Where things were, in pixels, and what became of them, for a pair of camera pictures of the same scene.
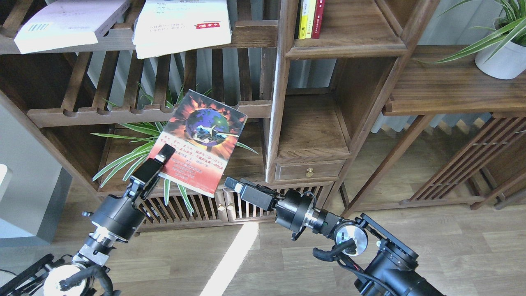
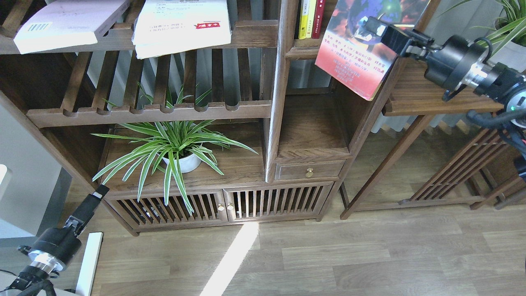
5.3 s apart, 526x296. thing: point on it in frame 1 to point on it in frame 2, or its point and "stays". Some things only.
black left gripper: (116, 220) to (54, 247)
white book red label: (165, 26) stays
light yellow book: (310, 19) stays
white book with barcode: (55, 24) stays
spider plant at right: (510, 25) stays
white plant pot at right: (508, 63) stays
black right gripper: (296, 211) to (457, 62)
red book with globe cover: (204, 132) to (355, 65)
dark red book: (318, 19) stays
